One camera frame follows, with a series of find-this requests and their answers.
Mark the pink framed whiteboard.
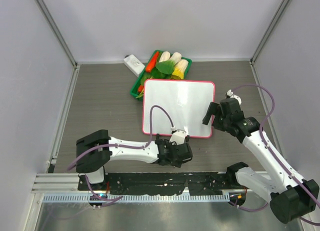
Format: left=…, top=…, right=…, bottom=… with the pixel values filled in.
left=142, top=79, right=216, bottom=139

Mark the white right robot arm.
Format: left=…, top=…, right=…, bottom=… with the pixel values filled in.
left=202, top=97, right=320, bottom=224

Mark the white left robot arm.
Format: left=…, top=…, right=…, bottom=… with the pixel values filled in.
left=72, top=129, right=193, bottom=191

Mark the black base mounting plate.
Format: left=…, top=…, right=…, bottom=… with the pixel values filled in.
left=91, top=172, right=245, bottom=196

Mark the white yellow toy cabbage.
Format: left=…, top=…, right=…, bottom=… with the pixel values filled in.
left=170, top=59, right=189, bottom=80

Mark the white toy cabbage middle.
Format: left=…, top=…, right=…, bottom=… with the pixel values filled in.
left=169, top=52, right=182, bottom=65

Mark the light green toy celery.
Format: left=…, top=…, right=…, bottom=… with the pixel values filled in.
left=136, top=90, right=144, bottom=99

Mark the green plastic vegetable tray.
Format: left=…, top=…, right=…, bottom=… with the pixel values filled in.
left=130, top=50, right=192, bottom=100

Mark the white toy cabbage left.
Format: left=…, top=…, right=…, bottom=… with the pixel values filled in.
left=158, top=51, right=171, bottom=63

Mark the orange toy carrot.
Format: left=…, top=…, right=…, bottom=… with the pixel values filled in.
left=145, top=51, right=160, bottom=73

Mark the white rectangular bottle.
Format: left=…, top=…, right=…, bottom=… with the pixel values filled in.
left=123, top=54, right=145, bottom=77

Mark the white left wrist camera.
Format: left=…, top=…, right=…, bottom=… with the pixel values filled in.
left=169, top=129, right=189, bottom=145

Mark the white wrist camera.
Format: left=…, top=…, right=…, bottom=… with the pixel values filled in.
left=169, top=129, right=189, bottom=145
left=226, top=89, right=242, bottom=105

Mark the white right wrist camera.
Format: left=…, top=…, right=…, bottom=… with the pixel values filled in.
left=226, top=89, right=242, bottom=105

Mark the white slotted cable duct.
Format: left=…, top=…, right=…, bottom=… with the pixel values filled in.
left=42, top=192, right=230, bottom=203

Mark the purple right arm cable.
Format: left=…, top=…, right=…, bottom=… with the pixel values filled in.
left=228, top=83, right=320, bottom=227

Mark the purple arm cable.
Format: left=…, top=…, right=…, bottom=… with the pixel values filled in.
left=66, top=105, right=176, bottom=207
left=228, top=83, right=320, bottom=227

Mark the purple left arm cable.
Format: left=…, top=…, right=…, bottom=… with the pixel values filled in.
left=66, top=105, right=176, bottom=207

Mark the aluminium frame rail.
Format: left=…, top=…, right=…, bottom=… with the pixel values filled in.
left=31, top=173, right=80, bottom=193

